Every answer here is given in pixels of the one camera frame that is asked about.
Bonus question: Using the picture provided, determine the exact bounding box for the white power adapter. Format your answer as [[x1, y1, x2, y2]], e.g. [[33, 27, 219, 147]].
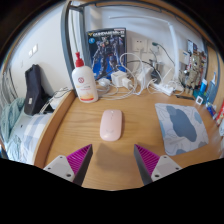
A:
[[136, 64, 153, 88]]

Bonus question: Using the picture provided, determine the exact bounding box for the small blue white-capped bottle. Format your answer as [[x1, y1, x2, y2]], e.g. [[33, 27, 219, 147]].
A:
[[199, 78, 208, 94]]

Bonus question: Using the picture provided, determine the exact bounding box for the clear glass jar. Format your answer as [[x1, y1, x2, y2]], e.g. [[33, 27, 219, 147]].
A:
[[148, 59, 164, 83]]

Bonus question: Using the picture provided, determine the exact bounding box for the white red-capped pump bottle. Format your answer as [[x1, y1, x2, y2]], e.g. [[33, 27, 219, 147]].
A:
[[71, 51, 100, 104]]

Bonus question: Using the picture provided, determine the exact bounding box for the dark green cable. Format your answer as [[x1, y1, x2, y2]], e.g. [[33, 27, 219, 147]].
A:
[[152, 41, 177, 68]]

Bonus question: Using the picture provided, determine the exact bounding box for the black ruler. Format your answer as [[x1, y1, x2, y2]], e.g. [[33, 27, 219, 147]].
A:
[[175, 94, 195, 101]]

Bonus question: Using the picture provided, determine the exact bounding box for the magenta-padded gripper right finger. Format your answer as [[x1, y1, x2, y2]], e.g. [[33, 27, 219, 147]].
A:
[[133, 143, 183, 186]]

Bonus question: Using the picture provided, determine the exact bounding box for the small white desk clock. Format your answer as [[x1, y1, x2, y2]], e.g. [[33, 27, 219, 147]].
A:
[[195, 95, 205, 106]]

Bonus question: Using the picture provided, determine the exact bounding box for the beige robot figure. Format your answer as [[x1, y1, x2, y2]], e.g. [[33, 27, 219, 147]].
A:
[[184, 53, 206, 91]]

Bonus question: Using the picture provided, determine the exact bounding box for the blue snack packet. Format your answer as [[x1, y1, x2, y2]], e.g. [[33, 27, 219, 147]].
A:
[[205, 101, 218, 118]]

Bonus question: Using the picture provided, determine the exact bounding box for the white wall socket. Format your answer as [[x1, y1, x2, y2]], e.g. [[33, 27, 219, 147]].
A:
[[131, 36, 148, 53]]

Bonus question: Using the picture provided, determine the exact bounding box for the grey blue patterned mouse pad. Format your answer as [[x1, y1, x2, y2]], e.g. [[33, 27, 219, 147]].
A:
[[154, 102, 210, 157]]

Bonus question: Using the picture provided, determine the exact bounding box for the small white plug charger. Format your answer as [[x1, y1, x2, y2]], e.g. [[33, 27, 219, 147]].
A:
[[121, 77, 134, 90]]

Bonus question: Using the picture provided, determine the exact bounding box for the white light switch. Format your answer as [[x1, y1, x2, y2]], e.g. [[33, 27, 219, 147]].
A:
[[27, 43, 39, 59]]

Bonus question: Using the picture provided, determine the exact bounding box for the black bag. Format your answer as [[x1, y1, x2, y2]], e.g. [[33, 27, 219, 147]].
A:
[[23, 64, 51, 117]]

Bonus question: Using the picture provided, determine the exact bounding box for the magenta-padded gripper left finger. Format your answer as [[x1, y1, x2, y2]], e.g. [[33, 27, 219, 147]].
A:
[[43, 143, 94, 187]]

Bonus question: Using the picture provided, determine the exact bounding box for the white charger cable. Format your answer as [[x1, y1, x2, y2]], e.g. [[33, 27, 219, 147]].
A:
[[96, 52, 158, 101]]

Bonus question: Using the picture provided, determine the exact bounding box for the blue robot model kit box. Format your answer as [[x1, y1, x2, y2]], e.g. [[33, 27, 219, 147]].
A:
[[86, 27, 128, 81]]

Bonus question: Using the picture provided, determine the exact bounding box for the blue spray bottle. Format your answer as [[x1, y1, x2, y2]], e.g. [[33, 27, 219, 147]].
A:
[[207, 71, 218, 104]]

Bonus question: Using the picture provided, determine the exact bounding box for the white multi-port charger block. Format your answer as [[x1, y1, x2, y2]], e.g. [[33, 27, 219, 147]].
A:
[[110, 70, 128, 88]]

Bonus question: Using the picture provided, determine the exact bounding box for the white power strip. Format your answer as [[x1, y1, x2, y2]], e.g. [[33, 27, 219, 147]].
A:
[[153, 82, 175, 97]]

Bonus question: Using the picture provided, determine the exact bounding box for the pale checked bedding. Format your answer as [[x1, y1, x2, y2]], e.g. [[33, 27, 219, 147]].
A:
[[0, 97, 53, 164]]

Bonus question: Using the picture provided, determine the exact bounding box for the pink computer mouse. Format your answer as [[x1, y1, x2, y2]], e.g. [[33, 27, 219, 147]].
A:
[[99, 109, 123, 142]]

